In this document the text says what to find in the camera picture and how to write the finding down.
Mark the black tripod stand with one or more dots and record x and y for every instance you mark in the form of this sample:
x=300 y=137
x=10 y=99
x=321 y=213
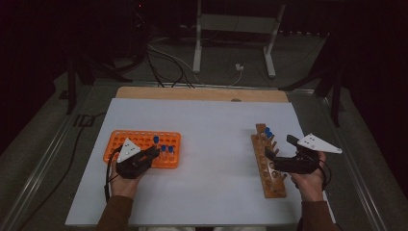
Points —
x=332 y=80
x=86 y=73

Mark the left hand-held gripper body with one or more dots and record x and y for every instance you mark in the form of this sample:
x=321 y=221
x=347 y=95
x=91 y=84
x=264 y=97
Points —
x=131 y=163

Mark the person's right hand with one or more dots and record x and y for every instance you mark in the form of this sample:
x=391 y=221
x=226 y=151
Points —
x=311 y=186

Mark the grey metal floor rail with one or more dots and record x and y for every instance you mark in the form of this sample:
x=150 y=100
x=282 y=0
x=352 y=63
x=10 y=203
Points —
x=352 y=170
x=41 y=170

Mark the white table mat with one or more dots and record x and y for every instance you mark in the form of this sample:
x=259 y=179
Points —
x=208 y=154

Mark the white power plug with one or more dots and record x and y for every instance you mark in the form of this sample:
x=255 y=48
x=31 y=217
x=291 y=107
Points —
x=239 y=67

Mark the orange plastic tube rack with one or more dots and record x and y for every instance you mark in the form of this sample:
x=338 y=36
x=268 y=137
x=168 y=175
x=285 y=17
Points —
x=141 y=138

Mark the person's left hand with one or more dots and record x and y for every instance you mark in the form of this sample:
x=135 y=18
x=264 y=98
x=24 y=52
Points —
x=123 y=187

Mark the grey metal stand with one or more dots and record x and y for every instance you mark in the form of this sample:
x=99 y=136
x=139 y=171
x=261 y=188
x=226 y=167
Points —
x=237 y=24

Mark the wooden test tube rack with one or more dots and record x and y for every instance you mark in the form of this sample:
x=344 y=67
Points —
x=272 y=189

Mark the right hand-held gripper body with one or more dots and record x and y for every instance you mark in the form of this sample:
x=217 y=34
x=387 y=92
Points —
x=298 y=163

